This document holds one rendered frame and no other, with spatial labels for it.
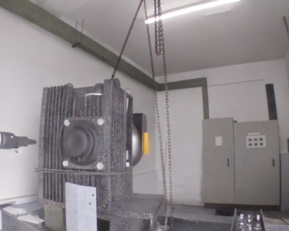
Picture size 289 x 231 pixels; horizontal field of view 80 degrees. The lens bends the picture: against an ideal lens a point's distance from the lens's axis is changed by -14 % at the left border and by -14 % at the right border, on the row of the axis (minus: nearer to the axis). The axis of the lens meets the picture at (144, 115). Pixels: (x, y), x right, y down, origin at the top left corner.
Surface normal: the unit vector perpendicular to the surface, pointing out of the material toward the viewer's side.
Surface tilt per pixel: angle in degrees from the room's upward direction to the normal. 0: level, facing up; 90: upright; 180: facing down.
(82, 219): 90
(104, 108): 90
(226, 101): 90
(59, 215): 90
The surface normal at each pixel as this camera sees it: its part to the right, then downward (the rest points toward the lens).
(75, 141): -0.25, -0.15
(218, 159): -0.47, -0.14
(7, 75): 0.88, -0.07
